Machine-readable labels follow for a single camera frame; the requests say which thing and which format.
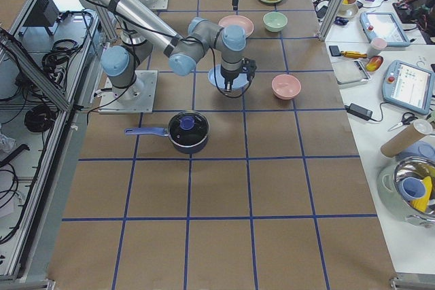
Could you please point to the pink plate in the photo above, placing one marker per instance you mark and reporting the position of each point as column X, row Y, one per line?
column 238, row 20

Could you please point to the teach pendant far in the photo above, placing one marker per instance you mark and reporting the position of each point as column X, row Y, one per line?
column 386, row 26

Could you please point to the white bowl with toys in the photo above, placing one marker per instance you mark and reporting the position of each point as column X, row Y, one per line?
column 348, row 9

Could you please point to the pink bowl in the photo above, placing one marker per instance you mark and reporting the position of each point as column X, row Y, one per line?
column 286, row 87

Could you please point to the teach pendant near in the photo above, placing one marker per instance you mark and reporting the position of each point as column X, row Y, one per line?
column 408, row 86

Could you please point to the dark blue saucepan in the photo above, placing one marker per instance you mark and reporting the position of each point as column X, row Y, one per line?
column 163, row 132

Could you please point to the cardboard tube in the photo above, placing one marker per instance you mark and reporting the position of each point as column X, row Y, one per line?
column 411, row 134

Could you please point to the steel mixing bowl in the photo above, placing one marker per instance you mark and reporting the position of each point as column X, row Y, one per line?
column 418, row 168

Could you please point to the blue plate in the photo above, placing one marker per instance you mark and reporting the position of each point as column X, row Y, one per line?
column 216, row 79

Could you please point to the black control box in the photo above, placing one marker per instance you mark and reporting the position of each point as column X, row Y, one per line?
column 44, row 14

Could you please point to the yellow toy corn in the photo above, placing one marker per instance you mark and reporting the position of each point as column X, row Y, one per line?
column 421, row 204

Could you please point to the scissors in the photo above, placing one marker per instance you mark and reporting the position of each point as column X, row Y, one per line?
column 406, row 119

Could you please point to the digital kitchen scale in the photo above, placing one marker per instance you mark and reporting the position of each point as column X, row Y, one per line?
column 350, row 73

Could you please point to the glass saucepan lid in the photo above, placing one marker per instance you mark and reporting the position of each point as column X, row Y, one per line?
column 188, row 128

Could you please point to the blue grey lid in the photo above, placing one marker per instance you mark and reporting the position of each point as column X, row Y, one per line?
column 420, row 149

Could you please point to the teach pendant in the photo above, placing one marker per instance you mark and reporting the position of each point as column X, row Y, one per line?
column 386, row 26
column 408, row 86

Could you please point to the toy mango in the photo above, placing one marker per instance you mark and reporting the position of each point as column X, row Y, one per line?
column 374, row 63

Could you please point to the blue cup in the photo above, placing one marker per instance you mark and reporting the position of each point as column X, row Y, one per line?
column 412, row 188

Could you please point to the black power adapter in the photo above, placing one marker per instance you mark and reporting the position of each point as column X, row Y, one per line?
column 358, row 111

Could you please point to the black phone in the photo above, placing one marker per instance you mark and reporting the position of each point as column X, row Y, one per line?
column 334, row 51

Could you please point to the yellow utility knife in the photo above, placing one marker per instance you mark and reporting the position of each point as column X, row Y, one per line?
column 352, row 54

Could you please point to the mint green bowl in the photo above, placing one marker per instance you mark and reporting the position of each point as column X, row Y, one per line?
column 275, row 21

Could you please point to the white paper cup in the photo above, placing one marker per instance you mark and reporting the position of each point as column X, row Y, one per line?
column 376, row 46

